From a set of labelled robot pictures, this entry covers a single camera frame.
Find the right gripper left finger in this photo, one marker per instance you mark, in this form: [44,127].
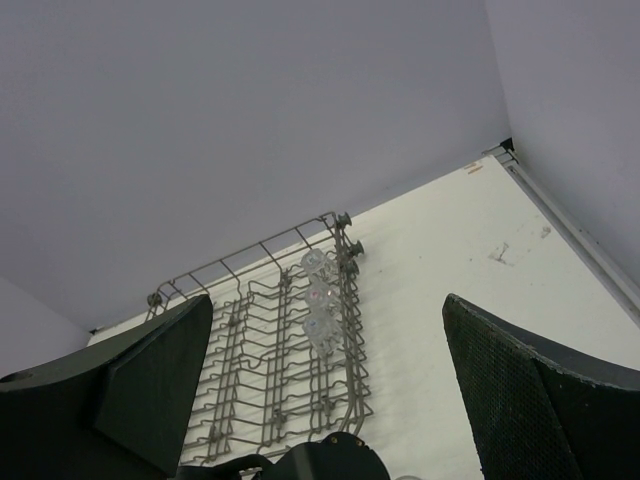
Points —
[118,409]

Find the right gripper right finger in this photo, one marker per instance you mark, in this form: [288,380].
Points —
[539,409]

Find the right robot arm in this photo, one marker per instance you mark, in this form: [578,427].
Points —
[310,460]

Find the grey wire dish rack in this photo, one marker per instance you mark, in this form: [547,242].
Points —
[263,388]

